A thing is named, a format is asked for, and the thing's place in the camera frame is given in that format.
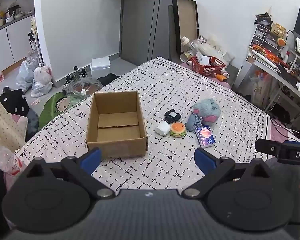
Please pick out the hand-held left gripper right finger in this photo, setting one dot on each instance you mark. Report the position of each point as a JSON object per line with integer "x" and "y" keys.
{"x": 205, "y": 158}

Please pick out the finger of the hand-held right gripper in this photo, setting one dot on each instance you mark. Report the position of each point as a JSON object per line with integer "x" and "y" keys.
{"x": 266, "y": 146}

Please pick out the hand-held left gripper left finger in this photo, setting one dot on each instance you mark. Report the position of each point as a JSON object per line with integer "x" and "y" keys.
{"x": 91, "y": 158}

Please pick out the purple tissue packet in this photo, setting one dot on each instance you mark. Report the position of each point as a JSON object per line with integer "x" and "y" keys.
{"x": 205, "y": 136}

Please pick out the brown cardboard box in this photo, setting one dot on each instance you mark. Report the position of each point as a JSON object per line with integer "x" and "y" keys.
{"x": 115, "y": 150}

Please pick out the clear bag of black beads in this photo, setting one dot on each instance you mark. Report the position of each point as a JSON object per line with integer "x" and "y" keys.
{"x": 193, "y": 123}

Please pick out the burger plush toy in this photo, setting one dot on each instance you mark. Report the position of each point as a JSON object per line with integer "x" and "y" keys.
{"x": 178, "y": 129}

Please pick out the grey and pink plush toy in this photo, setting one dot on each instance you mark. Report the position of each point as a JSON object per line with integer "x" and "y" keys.
{"x": 207, "y": 107}

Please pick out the white square squishy toy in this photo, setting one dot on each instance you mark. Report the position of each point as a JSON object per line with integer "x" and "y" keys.
{"x": 163, "y": 128}

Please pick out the black pouch with white label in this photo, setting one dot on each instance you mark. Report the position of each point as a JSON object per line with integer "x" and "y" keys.
{"x": 168, "y": 118}

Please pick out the person's grey clothing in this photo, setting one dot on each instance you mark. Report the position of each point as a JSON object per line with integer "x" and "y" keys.
{"x": 285, "y": 170}

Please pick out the translucent plastic bag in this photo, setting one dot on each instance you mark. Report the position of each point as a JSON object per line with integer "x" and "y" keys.
{"x": 261, "y": 86}

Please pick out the green cartoon cushion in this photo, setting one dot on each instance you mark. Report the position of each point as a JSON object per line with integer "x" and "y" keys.
{"x": 53, "y": 106}

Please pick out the white desk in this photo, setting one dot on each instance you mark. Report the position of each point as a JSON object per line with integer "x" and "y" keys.
{"x": 282, "y": 76}

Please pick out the clear plastic bag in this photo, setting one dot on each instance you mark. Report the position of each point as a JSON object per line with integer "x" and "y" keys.
{"x": 86, "y": 86}

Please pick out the white upright panel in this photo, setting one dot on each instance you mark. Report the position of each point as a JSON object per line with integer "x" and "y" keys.
{"x": 237, "y": 77}

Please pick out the pink cushion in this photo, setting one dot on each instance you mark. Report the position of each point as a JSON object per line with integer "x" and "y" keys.
{"x": 18, "y": 122}

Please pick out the black cloth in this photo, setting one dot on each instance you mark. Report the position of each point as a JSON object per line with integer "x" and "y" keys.
{"x": 110, "y": 78}

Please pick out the white bottle with red label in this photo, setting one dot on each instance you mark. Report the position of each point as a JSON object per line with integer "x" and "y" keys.
{"x": 225, "y": 73}

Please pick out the black tripod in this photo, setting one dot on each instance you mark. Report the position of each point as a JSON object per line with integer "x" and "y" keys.
{"x": 77, "y": 76}

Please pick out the white black-patterned blanket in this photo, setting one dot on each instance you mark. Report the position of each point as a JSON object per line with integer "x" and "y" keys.
{"x": 165, "y": 85}

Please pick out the water bottle with pink label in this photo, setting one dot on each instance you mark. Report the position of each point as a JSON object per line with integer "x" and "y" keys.
{"x": 6, "y": 160}

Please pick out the plain white keyboard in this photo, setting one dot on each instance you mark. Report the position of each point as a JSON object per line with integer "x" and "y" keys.
{"x": 265, "y": 59}

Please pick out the red plastic basket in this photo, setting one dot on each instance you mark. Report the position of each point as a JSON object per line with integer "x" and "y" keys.
{"x": 216, "y": 68}

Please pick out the white plastic bag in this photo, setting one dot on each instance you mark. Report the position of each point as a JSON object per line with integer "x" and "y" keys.
{"x": 41, "y": 80}

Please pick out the white storage box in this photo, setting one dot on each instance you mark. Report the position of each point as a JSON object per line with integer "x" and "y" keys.
{"x": 100, "y": 65}

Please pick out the cream dotted cloth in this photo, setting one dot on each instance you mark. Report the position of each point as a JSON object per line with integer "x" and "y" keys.
{"x": 1, "y": 127}

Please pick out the white paper card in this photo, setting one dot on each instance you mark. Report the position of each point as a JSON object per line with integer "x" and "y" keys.
{"x": 203, "y": 59}

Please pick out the orange plush ball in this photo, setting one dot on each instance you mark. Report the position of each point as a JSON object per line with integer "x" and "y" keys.
{"x": 281, "y": 41}

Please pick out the grey plastic bag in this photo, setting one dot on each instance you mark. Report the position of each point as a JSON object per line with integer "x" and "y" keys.
{"x": 25, "y": 73}

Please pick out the white drawer organizer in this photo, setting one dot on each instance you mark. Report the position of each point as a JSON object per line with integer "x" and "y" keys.
{"x": 261, "y": 36}

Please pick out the pile of clear plastic bags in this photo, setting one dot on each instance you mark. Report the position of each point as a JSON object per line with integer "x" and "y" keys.
{"x": 212, "y": 45}

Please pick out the wicker basket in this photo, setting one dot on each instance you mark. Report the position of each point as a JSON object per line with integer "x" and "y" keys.
{"x": 278, "y": 30}

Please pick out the clear bottle with white cap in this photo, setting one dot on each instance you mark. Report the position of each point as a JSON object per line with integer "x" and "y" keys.
{"x": 186, "y": 43}

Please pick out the black spray bottle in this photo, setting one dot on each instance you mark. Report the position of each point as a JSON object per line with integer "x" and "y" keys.
{"x": 33, "y": 41}

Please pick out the brown framed board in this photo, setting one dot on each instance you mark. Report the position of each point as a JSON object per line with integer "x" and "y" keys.
{"x": 186, "y": 22}

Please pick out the grey kitchen cabinet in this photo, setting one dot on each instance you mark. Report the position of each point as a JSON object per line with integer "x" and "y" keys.
{"x": 5, "y": 45}

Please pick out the grey door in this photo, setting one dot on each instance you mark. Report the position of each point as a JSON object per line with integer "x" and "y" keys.
{"x": 145, "y": 25}

